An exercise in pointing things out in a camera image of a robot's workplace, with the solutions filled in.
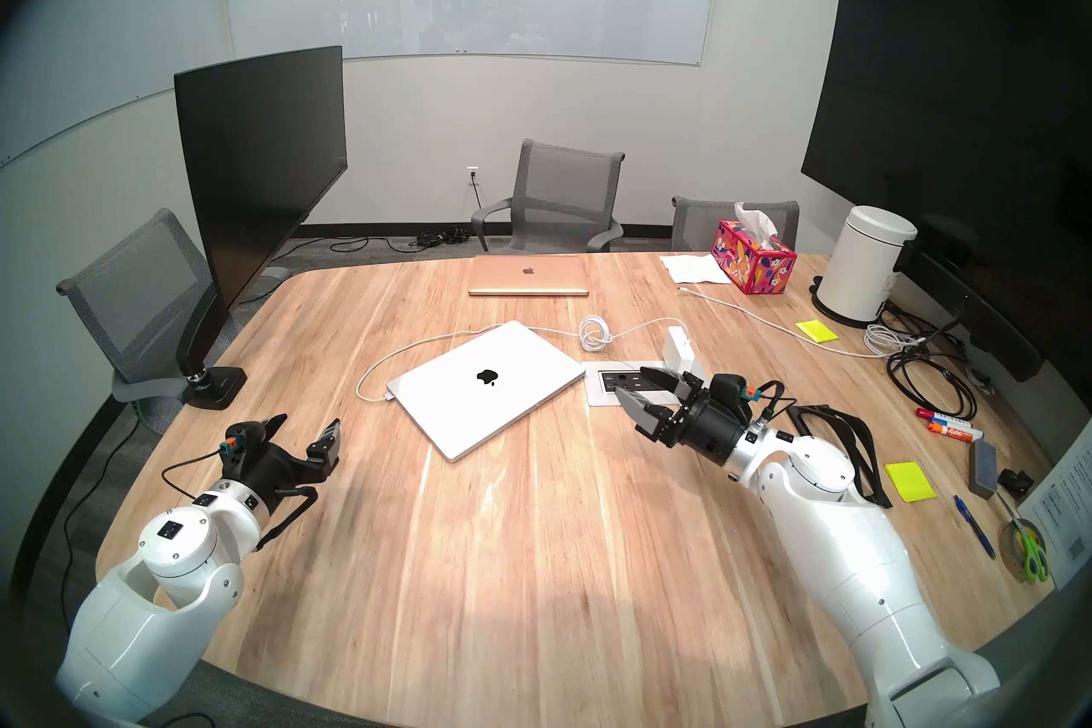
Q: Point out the gold MacBook laptop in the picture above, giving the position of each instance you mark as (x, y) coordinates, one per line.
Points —
(529, 274)

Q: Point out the black video bar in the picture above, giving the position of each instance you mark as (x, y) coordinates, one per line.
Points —
(981, 325)

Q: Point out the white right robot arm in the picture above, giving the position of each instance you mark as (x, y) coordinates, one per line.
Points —
(853, 547)

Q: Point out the silver MacBook laptop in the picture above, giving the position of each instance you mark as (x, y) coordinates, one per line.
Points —
(486, 402)

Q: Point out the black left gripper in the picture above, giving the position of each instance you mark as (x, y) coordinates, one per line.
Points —
(277, 470)

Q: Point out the white printed paper sheet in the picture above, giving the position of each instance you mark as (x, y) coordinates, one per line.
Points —
(1066, 513)

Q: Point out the grey mesh office chair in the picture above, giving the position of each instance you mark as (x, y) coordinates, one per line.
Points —
(708, 223)
(128, 291)
(563, 189)

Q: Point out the white labelled whiteboard marker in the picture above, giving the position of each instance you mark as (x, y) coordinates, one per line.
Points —
(955, 432)

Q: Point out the yellow sticky note pad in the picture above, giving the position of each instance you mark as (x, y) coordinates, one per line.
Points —
(910, 481)
(817, 331)

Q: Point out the blue pen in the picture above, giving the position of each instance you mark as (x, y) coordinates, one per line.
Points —
(975, 527)

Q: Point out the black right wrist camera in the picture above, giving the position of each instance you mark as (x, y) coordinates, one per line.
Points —
(732, 392)

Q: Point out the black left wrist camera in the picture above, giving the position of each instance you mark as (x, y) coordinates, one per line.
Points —
(239, 446)

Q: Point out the red whiteboard marker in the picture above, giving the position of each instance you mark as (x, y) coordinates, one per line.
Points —
(938, 417)

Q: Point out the black curved wide monitor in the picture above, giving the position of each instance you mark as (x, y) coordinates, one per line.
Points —
(256, 163)

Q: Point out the colourful floral tissue box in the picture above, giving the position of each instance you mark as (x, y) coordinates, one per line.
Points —
(755, 266)

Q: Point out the white power adapter brick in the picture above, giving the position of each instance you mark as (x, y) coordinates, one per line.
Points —
(678, 347)

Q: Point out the silver desk power outlet box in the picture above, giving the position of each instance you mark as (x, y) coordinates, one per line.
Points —
(607, 380)

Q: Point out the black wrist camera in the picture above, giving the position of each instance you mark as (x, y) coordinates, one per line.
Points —
(732, 392)
(239, 446)

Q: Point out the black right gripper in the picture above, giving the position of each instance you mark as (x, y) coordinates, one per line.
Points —
(708, 428)

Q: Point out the large black wall television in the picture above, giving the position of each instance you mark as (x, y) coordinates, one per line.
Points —
(938, 95)

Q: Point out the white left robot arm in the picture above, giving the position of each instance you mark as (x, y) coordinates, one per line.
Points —
(171, 564)

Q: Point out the white paper napkin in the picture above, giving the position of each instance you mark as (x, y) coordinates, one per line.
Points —
(691, 270)

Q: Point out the grey whiteboard eraser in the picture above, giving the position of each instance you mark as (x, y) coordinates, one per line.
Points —
(983, 469)

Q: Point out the small black clip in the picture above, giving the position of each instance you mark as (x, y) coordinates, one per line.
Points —
(1015, 481)

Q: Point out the white cylindrical bin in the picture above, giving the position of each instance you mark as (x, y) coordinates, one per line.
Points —
(862, 266)

